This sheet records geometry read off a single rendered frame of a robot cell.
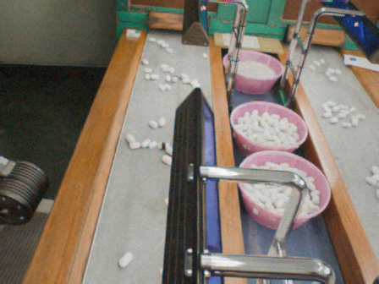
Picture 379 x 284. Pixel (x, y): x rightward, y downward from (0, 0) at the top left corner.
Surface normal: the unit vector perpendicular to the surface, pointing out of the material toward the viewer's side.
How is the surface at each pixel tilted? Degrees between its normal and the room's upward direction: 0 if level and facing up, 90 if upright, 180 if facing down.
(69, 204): 0
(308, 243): 0
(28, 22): 90
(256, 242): 0
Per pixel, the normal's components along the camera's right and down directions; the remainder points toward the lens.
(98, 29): 0.07, 0.63
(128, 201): 0.09, -0.78
